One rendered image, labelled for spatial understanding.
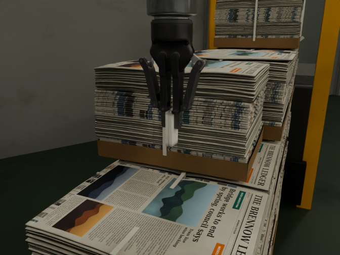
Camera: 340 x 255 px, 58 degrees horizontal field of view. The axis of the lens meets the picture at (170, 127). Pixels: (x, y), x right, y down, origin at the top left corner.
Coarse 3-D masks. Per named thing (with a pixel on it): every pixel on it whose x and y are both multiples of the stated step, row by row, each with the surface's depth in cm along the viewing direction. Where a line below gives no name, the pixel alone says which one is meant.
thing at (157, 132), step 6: (186, 66) 75; (156, 72) 66; (156, 108) 68; (156, 114) 69; (156, 120) 69; (156, 126) 69; (156, 132) 70; (156, 138) 70; (156, 144) 71; (168, 150) 70; (174, 150) 70
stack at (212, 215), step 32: (256, 160) 77; (96, 192) 62; (128, 192) 62; (160, 192) 62; (192, 192) 62; (224, 192) 62; (256, 192) 63; (32, 224) 52; (64, 224) 52; (96, 224) 52; (128, 224) 52; (160, 224) 52; (192, 224) 52; (224, 224) 52; (256, 224) 52
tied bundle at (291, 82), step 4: (252, 52) 122; (256, 52) 122; (260, 52) 121; (264, 52) 121; (268, 52) 121; (272, 52) 120; (276, 52) 120; (280, 52) 120; (284, 52) 121; (288, 52) 121; (292, 52) 121; (292, 60) 108; (292, 64) 108; (292, 68) 112; (292, 72) 126; (292, 80) 124; (288, 84) 110; (292, 84) 124; (292, 88) 132; (288, 100) 112; (288, 104) 122
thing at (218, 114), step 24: (216, 72) 61; (240, 72) 60; (264, 72) 72; (216, 96) 63; (240, 96) 60; (192, 120) 66; (216, 120) 64; (240, 120) 62; (192, 144) 67; (216, 144) 65; (240, 144) 63
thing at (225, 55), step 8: (200, 56) 93; (208, 56) 93; (216, 56) 94; (224, 56) 94; (232, 56) 94; (240, 56) 94; (248, 56) 94; (256, 56) 93; (264, 56) 93; (272, 56) 93; (280, 56) 93; (288, 56) 93
